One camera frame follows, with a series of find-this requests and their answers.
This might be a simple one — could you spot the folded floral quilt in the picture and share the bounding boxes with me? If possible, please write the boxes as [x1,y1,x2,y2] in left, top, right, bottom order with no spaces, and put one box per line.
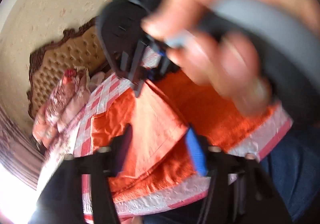
[45,66,91,132]

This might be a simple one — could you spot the tufted leather headboard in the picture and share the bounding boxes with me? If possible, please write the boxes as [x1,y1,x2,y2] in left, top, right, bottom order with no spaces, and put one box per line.
[27,18,110,119]

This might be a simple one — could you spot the pink floral pillow stack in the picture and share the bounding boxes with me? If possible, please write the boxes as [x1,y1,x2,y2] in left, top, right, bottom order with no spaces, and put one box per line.
[32,104,57,149]

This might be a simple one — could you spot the blue jeans legs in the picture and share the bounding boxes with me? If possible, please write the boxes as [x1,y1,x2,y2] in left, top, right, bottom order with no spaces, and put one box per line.
[142,126,320,224]

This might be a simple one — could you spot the right hand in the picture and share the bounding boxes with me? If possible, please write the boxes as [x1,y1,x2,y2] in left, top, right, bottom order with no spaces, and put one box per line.
[142,0,319,116]

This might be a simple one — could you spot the pink patterned curtain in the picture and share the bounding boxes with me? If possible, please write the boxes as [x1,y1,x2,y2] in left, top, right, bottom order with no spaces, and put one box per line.
[1,109,44,190]

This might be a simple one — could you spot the red white checkered mat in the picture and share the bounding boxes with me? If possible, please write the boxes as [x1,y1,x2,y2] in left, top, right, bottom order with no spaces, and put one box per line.
[37,72,292,218]

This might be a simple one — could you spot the orange pants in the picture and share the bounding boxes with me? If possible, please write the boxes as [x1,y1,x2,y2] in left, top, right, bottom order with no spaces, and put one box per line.
[91,72,275,203]

